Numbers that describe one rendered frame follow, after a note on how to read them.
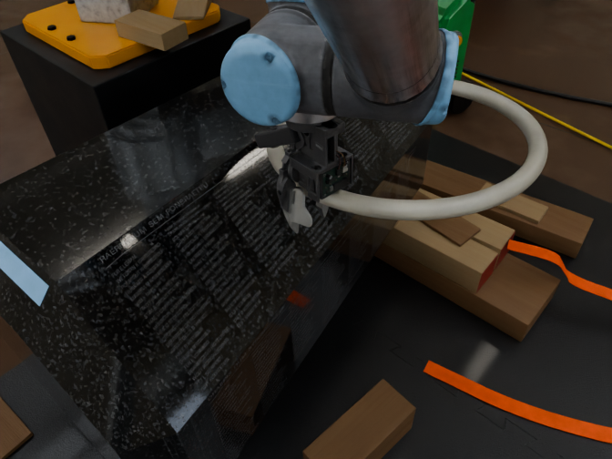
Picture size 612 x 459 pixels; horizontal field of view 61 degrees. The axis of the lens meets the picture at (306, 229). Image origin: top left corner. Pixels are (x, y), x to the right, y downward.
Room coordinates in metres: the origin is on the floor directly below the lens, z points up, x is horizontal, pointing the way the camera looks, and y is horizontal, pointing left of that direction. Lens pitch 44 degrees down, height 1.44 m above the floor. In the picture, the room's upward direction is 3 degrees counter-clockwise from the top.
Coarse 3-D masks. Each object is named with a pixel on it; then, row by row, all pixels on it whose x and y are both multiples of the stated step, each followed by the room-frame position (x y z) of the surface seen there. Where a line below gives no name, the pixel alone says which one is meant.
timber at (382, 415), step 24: (384, 384) 0.71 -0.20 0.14; (360, 408) 0.65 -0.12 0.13; (384, 408) 0.64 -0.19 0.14; (408, 408) 0.64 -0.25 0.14; (336, 432) 0.59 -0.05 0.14; (360, 432) 0.58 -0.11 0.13; (384, 432) 0.58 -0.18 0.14; (312, 456) 0.53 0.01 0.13; (336, 456) 0.52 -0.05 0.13; (360, 456) 0.52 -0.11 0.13
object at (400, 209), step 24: (480, 96) 0.91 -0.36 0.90; (528, 120) 0.78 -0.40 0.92; (528, 144) 0.72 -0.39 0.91; (528, 168) 0.62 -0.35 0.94; (336, 192) 0.59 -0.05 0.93; (480, 192) 0.57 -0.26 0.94; (504, 192) 0.57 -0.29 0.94; (384, 216) 0.55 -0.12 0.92; (408, 216) 0.54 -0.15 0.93; (432, 216) 0.54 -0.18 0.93; (456, 216) 0.54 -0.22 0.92
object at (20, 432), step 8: (0, 400) 0.78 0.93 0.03; (0, 408) 0.75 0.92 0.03; (8, 408) 0.75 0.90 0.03; (0, 416) 0.73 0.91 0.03; (8, 416) 0.73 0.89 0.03; (16, 416) 0.72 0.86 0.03; (0, 424) 0.70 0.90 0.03; (8, 424) 0.70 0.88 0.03; (16, 424) 0.70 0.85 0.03; (24, 424) 0.70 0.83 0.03; (0, 432) 0.68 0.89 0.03; (8, 432) 0.68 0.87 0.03; (16, 432) 0.68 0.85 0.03; (24, 432) 0.68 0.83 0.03; (0, 440) 0.66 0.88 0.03; (8, 440) 0.66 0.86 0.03; (16, 440) 0.65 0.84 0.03; (24, 440) 0.65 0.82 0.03; (0, 448) 0.63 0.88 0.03; (8, 448) 0.63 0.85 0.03; (16, 448) 0.64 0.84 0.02; (0, 456) 0.61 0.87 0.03
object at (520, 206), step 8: (488, 184) 1.57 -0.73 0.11; (512, 200) 1.47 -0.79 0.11; (520, 200) 1.47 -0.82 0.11; (528, 200) 1.47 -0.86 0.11; (504, 208) 1.44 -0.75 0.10; (512, 208) 1.43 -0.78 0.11; (520, 208) 1.43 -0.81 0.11; (528, 208) 1.42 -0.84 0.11; (536, 208) 1.42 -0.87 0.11; (544, 208) 1.42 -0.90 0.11; (520, 216) 1.39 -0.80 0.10; (528, 216) 1.38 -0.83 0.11; (536, 216) 1.38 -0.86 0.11
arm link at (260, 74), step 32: (256, 32) 0.52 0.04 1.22; (288, 32) 0.51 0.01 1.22; (320, 32) 0.50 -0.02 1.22; (224, 64) 0.49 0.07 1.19; (256, 64) 0.47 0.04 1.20; (288, 64) 0.47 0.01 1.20; (320, 64) 0.47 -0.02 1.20; (256, 96) 0.47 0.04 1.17; (288, 96) 0.46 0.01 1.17; (320, 96) 0.46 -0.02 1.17
